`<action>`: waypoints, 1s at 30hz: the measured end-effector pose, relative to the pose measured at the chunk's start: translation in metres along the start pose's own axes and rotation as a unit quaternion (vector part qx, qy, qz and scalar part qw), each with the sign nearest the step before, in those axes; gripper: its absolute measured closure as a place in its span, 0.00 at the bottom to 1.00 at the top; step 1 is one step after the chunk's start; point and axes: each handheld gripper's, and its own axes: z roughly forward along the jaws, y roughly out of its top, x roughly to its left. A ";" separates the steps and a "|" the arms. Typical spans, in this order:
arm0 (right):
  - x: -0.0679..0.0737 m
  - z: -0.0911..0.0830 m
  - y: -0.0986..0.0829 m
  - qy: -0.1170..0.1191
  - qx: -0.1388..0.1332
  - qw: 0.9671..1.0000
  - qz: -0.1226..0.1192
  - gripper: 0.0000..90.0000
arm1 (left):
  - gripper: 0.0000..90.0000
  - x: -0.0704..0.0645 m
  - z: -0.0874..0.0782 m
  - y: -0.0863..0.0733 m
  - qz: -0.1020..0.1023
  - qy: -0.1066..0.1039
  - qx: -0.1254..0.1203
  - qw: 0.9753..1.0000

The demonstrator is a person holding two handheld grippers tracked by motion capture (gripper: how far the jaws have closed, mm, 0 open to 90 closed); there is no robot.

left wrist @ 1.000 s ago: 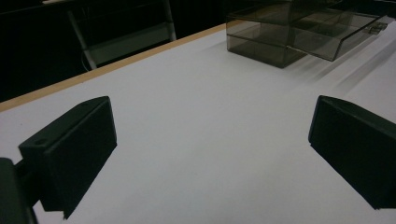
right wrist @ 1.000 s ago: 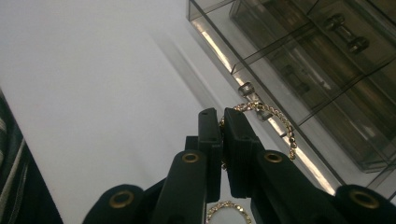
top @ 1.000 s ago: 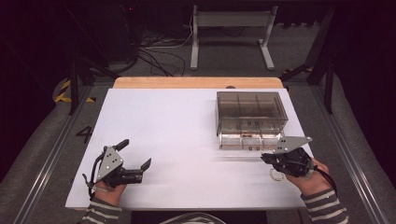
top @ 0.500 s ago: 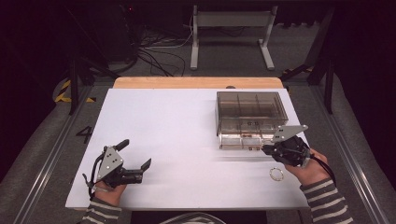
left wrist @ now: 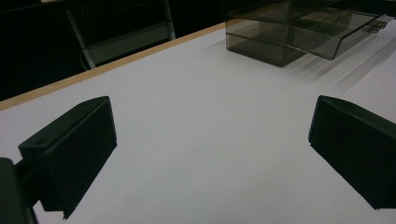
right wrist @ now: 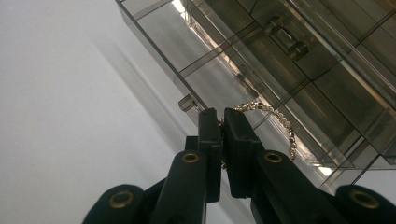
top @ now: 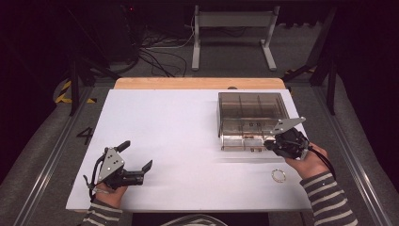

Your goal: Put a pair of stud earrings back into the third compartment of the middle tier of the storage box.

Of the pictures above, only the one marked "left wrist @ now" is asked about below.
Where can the white metal stand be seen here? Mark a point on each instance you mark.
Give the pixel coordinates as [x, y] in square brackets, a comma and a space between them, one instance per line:
[124, 43]

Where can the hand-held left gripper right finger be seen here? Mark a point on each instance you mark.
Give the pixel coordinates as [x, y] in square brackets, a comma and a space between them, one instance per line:
[358, 149]

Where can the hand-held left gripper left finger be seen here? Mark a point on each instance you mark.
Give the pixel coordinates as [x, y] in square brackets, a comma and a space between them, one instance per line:
[74, 155]

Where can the smoky clear plastic drawer organizer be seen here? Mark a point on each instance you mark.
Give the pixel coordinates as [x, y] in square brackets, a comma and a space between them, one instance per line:
[249, 26]

